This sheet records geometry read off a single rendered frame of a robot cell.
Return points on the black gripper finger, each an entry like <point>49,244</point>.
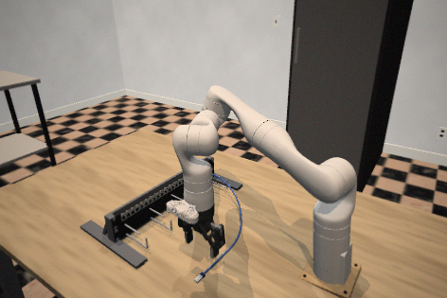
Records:
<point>187,229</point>
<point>218,236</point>

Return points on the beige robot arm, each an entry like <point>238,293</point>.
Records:
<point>333,183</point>

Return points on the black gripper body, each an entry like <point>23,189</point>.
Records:
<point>205,218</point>

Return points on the white and dark blue plug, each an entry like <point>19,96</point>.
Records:
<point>199,277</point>

